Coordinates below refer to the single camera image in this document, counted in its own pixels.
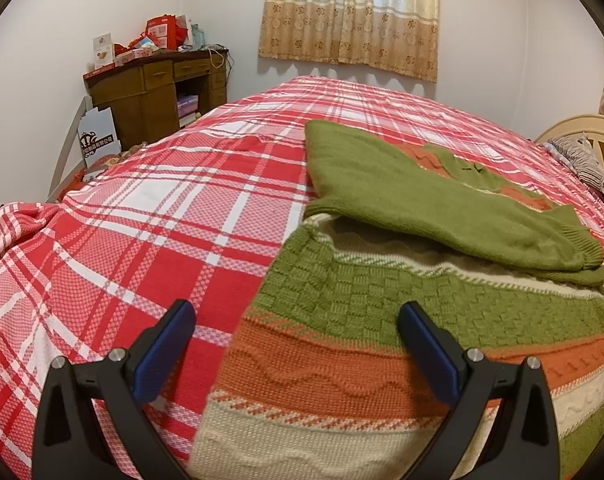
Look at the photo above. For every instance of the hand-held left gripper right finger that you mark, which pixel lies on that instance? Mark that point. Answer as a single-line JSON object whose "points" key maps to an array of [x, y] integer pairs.
{"points": [[431, 355]]}

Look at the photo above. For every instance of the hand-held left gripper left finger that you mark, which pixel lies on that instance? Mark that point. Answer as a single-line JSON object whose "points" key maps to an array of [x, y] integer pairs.
{"points": [[164, 355]]}

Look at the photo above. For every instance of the green orange cream knitted sweater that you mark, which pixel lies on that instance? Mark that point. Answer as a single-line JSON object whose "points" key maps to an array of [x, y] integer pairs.
{"points": [[382, 220]]}

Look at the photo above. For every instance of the red white plaid blanket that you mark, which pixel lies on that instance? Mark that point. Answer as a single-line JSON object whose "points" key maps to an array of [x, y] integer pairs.
{"points": [[156, 220]]}

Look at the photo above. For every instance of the white blue cardboard box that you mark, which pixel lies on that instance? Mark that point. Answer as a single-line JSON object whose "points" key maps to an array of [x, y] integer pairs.
{"points": [[99, 135]]}

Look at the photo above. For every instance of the patterned grey pillow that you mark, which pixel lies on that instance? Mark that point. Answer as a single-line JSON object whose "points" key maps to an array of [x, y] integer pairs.
{"points": [[584, 160]]}

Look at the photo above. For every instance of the stack of pink purple books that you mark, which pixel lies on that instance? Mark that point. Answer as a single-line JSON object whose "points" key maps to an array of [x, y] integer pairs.
{"points": [[187, 107]]}

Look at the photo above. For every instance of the brown wooden desk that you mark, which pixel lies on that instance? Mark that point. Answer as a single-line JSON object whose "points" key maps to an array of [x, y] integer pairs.
{"points": [[146, 95]]}

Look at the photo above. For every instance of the cream wooden headboard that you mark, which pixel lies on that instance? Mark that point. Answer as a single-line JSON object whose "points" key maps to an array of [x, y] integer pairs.
{"points": [[562, 127]]}

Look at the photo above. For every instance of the flat red box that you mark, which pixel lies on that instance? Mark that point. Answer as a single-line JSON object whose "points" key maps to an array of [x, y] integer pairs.
{"points": [[99, 71]]}

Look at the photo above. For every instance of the white picture box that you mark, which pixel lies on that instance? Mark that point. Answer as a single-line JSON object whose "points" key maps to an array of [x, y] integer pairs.
{"points": [[103, 51]]}

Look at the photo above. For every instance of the pale blue bag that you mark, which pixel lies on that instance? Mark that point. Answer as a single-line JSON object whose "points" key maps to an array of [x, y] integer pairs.
{"points": [[196, 35]]}

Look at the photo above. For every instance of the red gift bag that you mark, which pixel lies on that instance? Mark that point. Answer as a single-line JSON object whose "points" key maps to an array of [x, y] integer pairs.
{"points": [[164, 32]]}

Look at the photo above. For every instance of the grey metal frame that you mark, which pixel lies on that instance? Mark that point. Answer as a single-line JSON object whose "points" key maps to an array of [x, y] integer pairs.
{"points": [[67, 152]]}

